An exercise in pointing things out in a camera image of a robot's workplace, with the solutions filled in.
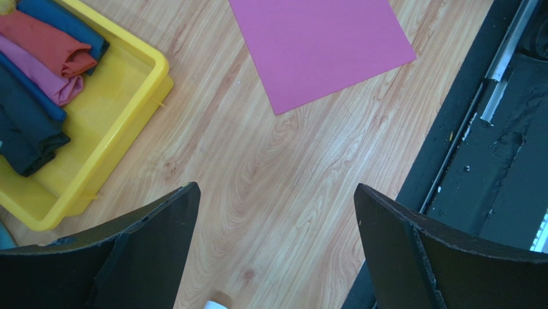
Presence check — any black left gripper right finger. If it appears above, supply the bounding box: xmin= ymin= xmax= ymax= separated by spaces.
xmin=354 ymin=184 xmax=547 ymax=308

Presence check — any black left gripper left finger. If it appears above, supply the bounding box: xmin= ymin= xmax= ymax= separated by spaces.
xmin=1 ymin=182 xmax=201 ymax=308

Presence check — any pink paper napkin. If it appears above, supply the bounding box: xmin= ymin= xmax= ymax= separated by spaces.
xmin=230 ymin=0 xmax=416 ymax=115

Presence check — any black rolled napkin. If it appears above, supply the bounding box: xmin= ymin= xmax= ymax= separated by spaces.
xmin=1 ymin=67 xmax=71 ymax=177

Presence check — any navy rolled napkin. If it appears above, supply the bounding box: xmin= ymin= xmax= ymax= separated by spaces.
xmin=1 ymin=53 xmax=67 ymax=122

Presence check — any pink rolled napkin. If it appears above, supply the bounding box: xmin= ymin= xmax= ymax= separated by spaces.
xmin=1 ymin=36 xmax=84 ymax=106

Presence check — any red rolled napkin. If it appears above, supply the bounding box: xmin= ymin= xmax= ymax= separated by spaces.
xmin=1 ymin=10 xmax=97 ymax=79

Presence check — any blue rolled napkin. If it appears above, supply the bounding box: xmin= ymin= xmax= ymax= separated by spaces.
xmin=17 ymin=0 xmax=110 ymax=62

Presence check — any yellow plastic bin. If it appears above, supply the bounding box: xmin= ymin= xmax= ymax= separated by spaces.
xmin=1 ymin=1 xmax=174 ymax=231

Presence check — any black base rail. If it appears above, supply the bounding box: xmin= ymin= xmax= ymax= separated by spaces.
xmin=343 ymin=1 xmax=547 ymax=308

